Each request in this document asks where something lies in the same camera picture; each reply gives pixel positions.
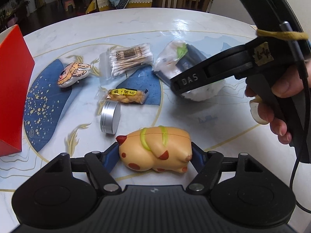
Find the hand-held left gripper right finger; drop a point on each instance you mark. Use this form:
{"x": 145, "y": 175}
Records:
{"x": 196, "y": 153}

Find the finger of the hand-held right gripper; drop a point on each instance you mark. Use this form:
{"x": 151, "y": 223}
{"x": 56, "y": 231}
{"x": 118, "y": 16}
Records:
{"x": 189, "y": 82}

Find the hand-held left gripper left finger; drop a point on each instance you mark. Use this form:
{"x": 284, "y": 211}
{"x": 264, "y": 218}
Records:
{"x": 113, "y": 155}

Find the tissue pack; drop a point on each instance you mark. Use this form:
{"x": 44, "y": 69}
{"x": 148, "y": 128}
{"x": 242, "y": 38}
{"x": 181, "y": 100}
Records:
{"x": 170, "y": 60}

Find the yellow pig toy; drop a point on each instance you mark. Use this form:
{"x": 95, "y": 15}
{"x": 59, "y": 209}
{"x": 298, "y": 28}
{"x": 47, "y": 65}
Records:
{"x": 150, "y": 150}

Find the silver round tin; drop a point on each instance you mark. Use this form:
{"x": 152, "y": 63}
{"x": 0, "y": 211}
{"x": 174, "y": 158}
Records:
{"x": 110, "y": 117}

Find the twisted dough snack packet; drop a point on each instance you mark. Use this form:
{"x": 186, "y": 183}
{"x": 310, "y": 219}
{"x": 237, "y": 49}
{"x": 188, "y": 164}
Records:
{"x": 126, "y": 96}

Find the cotton swab packet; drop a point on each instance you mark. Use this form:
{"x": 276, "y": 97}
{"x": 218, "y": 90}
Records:
{"x": 126, "y": 58}

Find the fish plush toy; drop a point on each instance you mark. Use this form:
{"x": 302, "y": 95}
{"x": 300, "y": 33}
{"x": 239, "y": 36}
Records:
{"x": 71, "y": 74}

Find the red cardboard box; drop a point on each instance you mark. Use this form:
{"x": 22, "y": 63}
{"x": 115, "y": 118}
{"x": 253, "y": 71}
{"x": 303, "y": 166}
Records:
{"x": 14, "y": 89}

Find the person's right hand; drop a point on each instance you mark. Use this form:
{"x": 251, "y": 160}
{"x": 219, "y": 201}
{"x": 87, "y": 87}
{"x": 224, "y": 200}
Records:
{"x": 279, "y": 128}

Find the yellow cloth band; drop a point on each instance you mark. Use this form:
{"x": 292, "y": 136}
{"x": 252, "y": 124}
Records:
{"x": 281, "y": 34}

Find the yellow sofa blanket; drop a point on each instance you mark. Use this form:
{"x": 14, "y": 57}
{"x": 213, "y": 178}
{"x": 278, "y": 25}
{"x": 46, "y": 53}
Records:
{"x": 92, "y": 7}

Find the pink stool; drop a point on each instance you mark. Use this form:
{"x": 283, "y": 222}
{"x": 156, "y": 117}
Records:
{"x": 68, "y": 4}

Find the dark TV cabinet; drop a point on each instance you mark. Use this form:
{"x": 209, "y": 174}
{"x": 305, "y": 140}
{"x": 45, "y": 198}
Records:
{"x": 12, "y": 12}

